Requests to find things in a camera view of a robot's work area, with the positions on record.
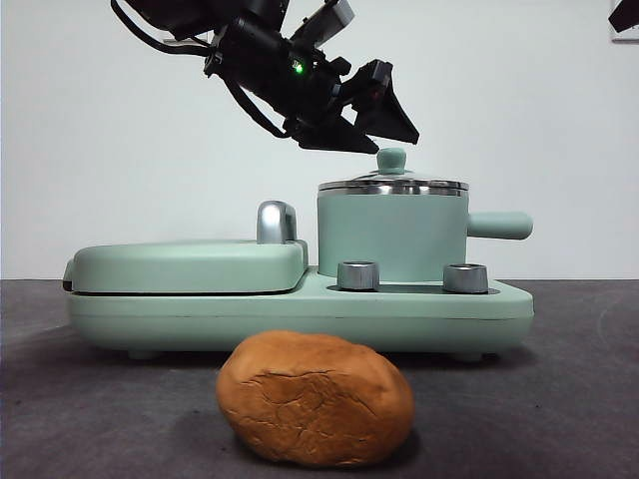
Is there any glass pot lid green knob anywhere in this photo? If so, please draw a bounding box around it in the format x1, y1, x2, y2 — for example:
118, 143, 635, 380
318, 148, 470, 193

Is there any mint green griddle cover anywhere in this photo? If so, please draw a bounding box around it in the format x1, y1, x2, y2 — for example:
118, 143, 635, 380
62, 238, 311, 295

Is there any white wall socket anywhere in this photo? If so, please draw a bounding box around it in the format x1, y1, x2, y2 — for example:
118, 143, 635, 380
611, 14, 639, 44

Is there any silver control knob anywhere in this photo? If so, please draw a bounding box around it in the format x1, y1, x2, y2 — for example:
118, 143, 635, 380
442, 262, 491, 295
336, 259, 381, 292

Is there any brown potato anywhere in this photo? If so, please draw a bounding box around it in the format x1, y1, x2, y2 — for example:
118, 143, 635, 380
215, 328, 416, 468

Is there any mint green pot with handle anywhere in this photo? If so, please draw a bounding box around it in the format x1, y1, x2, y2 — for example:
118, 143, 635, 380
317, 188, 535, 284

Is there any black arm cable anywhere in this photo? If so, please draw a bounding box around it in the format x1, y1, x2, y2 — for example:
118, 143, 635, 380
110, 0, 221, 59
226, 81, 293, 140

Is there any silver griddle cover handle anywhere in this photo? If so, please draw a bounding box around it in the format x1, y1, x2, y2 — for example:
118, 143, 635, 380
256, 200, 301, 246

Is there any mint green breakfast machine base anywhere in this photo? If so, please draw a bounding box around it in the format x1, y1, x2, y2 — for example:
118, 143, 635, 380
67, 265, 535, 361

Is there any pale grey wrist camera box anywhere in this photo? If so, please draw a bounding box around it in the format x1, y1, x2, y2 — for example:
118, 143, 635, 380
288, 0, 357, 44

